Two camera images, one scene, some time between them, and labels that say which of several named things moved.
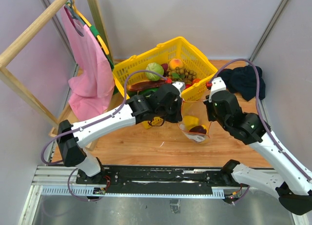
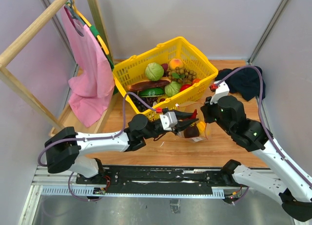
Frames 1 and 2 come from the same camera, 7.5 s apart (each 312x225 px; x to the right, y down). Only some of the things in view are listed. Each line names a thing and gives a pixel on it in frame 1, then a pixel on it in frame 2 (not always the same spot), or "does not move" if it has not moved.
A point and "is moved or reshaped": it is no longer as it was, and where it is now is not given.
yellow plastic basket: [178, 48] does not move
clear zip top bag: [196, 122] is moved or reshaped
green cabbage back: [156, 68] does not move
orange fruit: [196, 80] does not move
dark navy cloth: [242, 81] does not move
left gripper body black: [171, 114] -> [174, 130]
